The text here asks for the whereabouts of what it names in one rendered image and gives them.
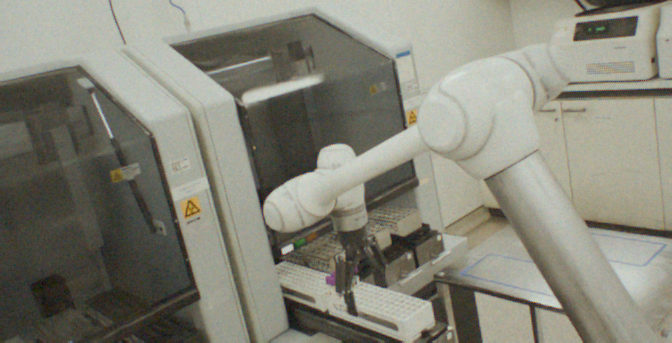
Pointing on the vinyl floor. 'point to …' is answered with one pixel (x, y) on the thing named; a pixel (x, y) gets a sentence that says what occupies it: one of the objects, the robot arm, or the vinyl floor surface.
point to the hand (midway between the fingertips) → (366, 298)
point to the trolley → (618, 244)
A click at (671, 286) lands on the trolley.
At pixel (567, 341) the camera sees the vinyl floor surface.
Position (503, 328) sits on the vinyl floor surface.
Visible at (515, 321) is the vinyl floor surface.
